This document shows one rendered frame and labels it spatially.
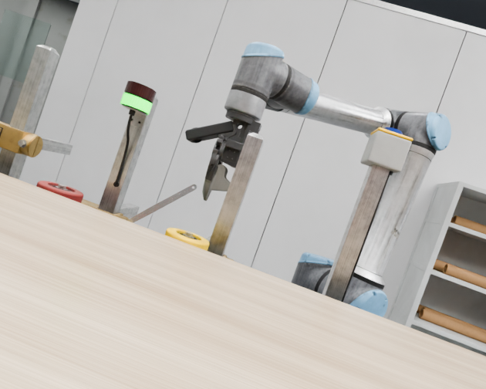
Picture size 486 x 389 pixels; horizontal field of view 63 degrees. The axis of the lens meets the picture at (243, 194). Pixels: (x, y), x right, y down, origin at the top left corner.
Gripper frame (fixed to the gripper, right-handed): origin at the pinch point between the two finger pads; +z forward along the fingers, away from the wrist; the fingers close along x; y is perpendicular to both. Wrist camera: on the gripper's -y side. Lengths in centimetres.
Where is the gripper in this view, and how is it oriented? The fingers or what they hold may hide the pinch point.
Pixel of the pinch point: (204, 194)
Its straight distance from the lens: 92.4
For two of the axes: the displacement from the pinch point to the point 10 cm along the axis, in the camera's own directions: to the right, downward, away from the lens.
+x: 0.9, 0.0, 10.0
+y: 9.4, 3.4, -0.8
